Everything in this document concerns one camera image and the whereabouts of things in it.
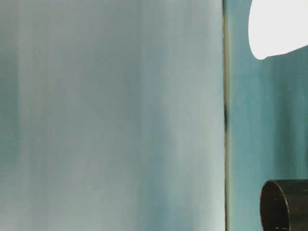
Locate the black cup holder red handle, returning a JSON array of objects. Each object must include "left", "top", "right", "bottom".
[{"left": 259, "top": 179, "right": 308, "bottom": 231}]

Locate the blue-green table cloth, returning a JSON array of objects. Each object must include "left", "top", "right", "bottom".
[{"left": 223, "top": 0, "right": 308, "bottom": 231}]

